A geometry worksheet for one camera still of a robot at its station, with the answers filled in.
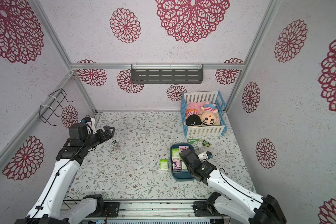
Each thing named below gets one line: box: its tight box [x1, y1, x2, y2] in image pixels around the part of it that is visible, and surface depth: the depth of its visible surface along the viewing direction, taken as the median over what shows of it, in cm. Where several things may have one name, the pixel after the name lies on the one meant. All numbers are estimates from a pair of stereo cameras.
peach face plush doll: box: [200, 101, 219, 126], surface depth 103 cm
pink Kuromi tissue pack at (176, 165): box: [171, 157, 182, 174], surface depth 86 cm
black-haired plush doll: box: [185, 110, 203, 127], surface depth 102 cm
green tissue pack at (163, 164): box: [159, 159, 169, 171], surface depth 89 cm
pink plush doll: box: [186, 100, 208, 114], surface depth 114 cm
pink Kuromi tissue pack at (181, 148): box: [178, 145, 190, 154], surface depth 94 cm
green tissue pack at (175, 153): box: [171, 148, 181, 159], surface depth 91 cm
